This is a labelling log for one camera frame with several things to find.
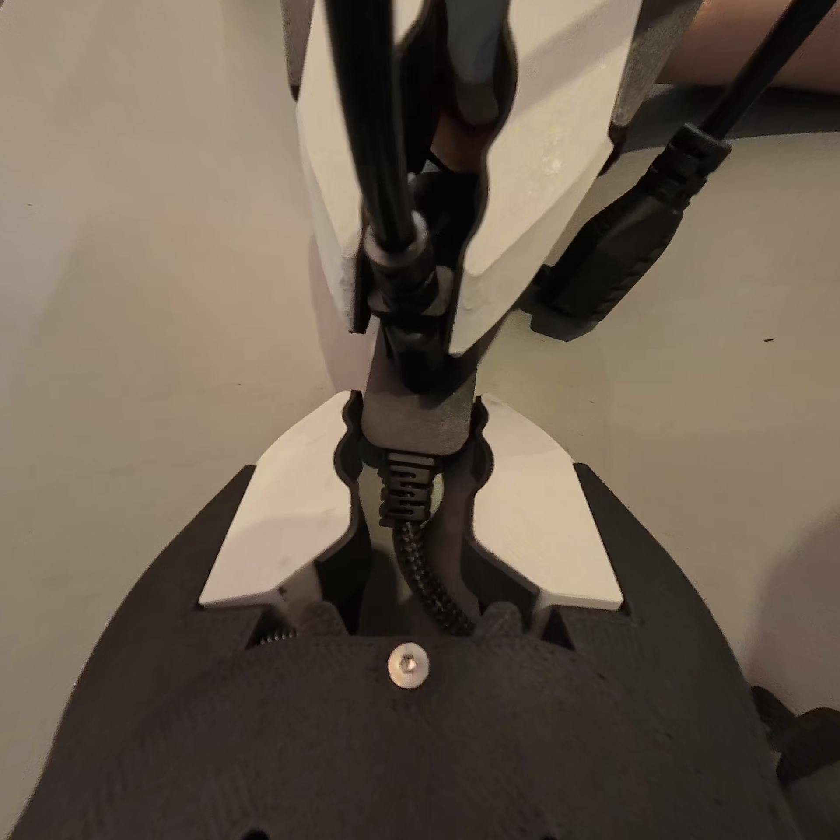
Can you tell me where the black braided strip cable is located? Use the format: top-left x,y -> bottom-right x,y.
375,449 -> 476,637

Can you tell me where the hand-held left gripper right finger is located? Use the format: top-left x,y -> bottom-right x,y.
466,394 -> 624,616

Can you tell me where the person's dark clothing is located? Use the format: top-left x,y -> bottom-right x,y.
751,684 -> 840,785

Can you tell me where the person's right forearm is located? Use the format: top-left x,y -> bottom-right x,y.
656,16 -> 840,89

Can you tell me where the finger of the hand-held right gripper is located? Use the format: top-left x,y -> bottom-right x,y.
292,0 -> 434,395
449,0 -> 647,358

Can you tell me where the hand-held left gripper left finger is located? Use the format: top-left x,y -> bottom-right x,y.
197,390 -> 368,611

